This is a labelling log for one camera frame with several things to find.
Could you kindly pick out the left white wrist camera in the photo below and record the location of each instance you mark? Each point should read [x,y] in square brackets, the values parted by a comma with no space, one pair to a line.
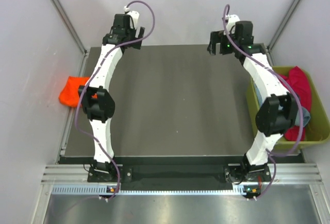
[134,16]

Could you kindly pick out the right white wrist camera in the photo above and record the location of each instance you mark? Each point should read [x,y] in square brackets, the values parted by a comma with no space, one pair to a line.
[230,21]

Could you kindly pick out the right aluminium corner post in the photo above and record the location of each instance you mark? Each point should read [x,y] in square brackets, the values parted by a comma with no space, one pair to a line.
[283,24]

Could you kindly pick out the olive green laundry basket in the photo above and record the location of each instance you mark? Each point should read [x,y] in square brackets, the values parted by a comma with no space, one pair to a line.
[317,129]

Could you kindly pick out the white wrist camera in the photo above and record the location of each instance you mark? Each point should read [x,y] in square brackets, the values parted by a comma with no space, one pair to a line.
[230,21]
[134,16]

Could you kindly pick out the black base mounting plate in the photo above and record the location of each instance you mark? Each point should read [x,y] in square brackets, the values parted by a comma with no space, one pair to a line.
[187,173]

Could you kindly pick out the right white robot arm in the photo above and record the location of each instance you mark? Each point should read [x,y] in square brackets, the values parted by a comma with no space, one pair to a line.
[278,109]

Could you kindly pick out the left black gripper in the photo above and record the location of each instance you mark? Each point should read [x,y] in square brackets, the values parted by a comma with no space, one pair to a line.
[133,31]

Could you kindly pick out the aluminium corner post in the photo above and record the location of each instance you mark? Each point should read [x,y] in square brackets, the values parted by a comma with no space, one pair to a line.
[68,24]
[283,24]

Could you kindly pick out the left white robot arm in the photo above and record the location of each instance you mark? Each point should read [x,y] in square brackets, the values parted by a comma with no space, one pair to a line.
[95,100]

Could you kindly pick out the crimson red t shirt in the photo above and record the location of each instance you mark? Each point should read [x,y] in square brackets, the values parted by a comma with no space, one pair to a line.
[298,81]

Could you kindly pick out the orange t shirt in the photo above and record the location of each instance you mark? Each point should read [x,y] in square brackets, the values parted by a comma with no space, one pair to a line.
[69,95]

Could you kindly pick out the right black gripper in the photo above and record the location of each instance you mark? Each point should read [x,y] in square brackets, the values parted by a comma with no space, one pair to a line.
[215,37]

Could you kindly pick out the grey blue t shirt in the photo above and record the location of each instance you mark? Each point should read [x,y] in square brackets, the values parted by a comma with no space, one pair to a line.
[305,112]

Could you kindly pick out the left aluminium corner post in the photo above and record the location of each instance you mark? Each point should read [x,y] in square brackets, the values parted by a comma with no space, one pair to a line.
[68,24]

